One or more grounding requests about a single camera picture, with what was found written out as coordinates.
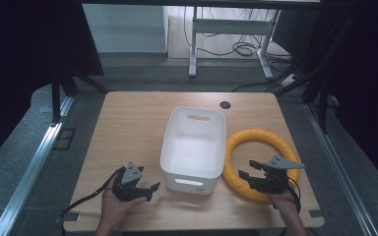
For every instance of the white plastic storage bin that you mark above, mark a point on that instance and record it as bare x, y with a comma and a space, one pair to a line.
192, 154

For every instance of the person's left hand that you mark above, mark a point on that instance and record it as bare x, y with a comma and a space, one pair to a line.
114, 206

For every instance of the black metal stand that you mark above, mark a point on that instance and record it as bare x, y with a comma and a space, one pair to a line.
323, 98
56, 98

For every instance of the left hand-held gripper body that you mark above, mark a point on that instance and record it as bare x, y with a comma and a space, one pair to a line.
128, 191

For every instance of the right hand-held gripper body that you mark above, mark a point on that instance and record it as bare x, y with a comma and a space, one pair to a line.
272, 183

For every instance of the black curtain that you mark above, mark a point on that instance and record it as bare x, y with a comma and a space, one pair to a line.
367, 82
19, 65

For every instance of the person's right hand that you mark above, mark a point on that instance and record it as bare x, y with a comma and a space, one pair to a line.
282, 201

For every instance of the white power strip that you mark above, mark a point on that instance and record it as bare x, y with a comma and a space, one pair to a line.
288, 80

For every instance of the dark desk side panel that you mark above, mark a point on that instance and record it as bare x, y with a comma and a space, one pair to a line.
290, 31

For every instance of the black round table grommet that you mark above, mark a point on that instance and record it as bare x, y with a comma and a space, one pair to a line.
224, 105

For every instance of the aluminium floor rail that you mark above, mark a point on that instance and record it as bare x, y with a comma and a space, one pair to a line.
341, 177
29, 177

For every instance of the white metal desk frame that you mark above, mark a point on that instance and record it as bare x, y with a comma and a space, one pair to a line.
229, 27

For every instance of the dark floor hatch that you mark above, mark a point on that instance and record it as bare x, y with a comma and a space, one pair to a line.
64, 139

